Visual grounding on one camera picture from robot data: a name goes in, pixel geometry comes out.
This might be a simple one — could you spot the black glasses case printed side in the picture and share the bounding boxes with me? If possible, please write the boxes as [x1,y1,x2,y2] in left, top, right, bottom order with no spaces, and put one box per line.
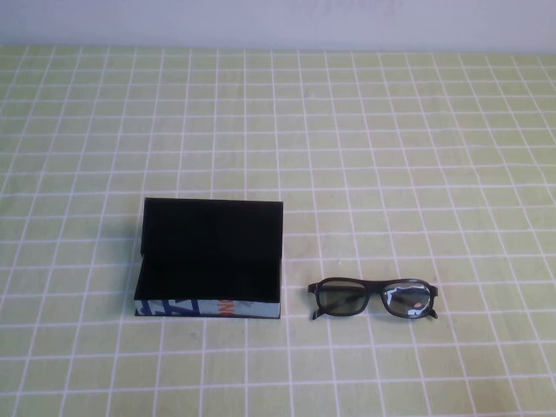
[133,197,284,321]

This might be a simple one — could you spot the black framed glasses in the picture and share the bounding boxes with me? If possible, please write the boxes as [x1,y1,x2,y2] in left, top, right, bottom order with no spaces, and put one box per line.
[307,276,440,321]

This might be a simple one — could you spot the green white checkered tablecloth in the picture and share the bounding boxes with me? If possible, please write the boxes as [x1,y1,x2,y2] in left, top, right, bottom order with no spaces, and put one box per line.
[0,43,556,417]

